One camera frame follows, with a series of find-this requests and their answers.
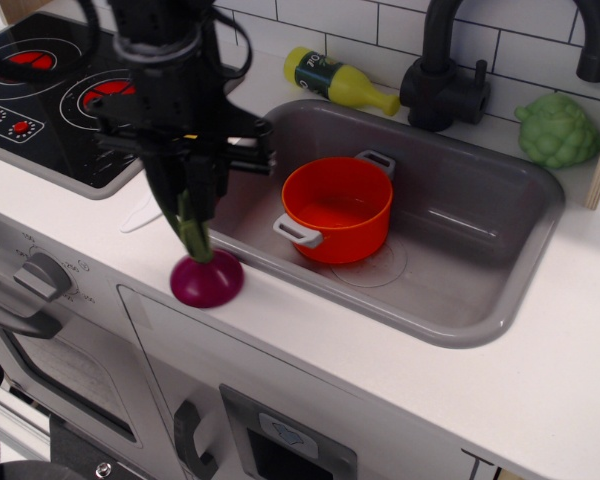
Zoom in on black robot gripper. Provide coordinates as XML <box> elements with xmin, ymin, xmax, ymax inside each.
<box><xmin>87</xmin><ymin>1</ymin><xmax>275</xmax><ymax>240</ymax></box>

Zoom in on purple toy beet green leaves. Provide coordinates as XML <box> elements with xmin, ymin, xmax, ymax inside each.
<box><xmin>170</xmin><ymin>192</ymin><xmax>244</xmax><ymax>308</ymax></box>

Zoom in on grey plastic sink basin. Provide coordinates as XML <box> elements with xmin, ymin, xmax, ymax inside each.
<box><xmin>210</xmin><ymin>100</ymin><xmax>564</xmax><ymax>348</ymax></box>

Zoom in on grey oven knob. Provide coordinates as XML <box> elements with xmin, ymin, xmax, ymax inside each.
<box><xmin>13</xmin><ymin>252</ymin><xmax>72</xmax><ymax>302</ymax></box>

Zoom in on yellow toy oil bottle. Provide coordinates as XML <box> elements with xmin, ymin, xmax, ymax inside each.
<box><xmin>283</xmin><ymin>47</ymin><xmax>401</xmax><ymax>116</ymax></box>

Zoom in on black toy stovetop red burners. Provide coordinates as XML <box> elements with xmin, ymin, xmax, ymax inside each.
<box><xmin>0</xmin><ymin>13</ymin><xmax>142</xmax><ymax>200</ymax></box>

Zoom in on black toy faucet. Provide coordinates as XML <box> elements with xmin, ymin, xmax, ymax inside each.
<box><xmin>399</xmin><ymin>0</ymin><xmax>600</xmax><ymax>132</ymax></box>

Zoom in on grey dishwasher control panel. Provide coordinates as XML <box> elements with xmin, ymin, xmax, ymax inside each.
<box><xmin>219</xmin><ymin>384</ymin><xmax>358</xmax><ymax>480</ymax></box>

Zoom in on green toy artichoke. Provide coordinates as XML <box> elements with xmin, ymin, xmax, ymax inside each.
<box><xmin>514</xmin><ymin>93</ymin><xmax>600</xmax><ymax>169</ymax></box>

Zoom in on toy knife yellow handle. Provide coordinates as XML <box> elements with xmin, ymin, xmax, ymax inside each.
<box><xmin>119</xmin><ymin>195</ymin><xmax>162</xmax><ymax>234</ymax></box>

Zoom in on orange toy pot grey handles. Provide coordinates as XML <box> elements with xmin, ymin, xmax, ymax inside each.
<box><xmin>273</xmin><ymin>150</ymin><xmax>396</xmax><ymax>264</ymax></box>

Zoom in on grey oven door handle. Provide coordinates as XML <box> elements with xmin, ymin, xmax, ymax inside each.
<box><xmin>0</xmin><ymin>306</ymin><xmax>63</xmax><ymax>339</ymax></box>

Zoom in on dark grey cabinet handle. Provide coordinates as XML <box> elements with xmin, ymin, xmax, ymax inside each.
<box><xmin>173</xmin><ymin>400</ymin><xmax>218</xmax><ymax>480</ymax></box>

